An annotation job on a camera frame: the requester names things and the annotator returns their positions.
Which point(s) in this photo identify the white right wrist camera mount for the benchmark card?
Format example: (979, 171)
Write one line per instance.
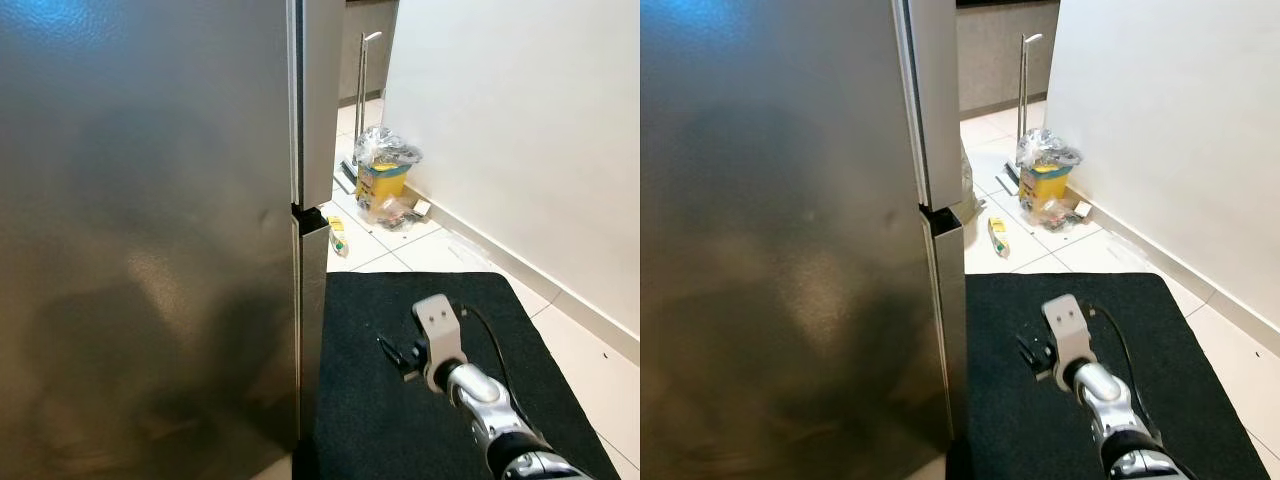
(438, 320)
(1065, 320)

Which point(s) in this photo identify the olive green sack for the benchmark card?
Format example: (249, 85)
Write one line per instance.
(972, 185)

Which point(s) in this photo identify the stainless steel fridge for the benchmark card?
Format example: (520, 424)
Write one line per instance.
(150, 120)
(780, 120)

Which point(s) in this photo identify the grey brown kitchen cabinets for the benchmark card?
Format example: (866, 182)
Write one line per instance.
(1005, 55)
(375, 50)

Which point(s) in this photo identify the clear bag of rubbish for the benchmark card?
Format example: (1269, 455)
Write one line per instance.
(390, 212)
(1060, 212)

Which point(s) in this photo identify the yellow green carton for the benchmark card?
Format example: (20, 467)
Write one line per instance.
(337, 235)
(997, 237)

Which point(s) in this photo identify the crumpled clear bin bag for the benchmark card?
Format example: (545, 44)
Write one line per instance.
(1045, 148)
(385, 148)

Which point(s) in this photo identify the small white box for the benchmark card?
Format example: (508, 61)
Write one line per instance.
(1082, 209)
(422, 208)

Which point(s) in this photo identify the yellow waste bin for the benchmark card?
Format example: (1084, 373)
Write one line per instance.
(382, 182)
(1045, 187)

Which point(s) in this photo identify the grey dustpan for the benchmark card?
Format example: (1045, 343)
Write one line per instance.
(1008, 180)
(346, 180)

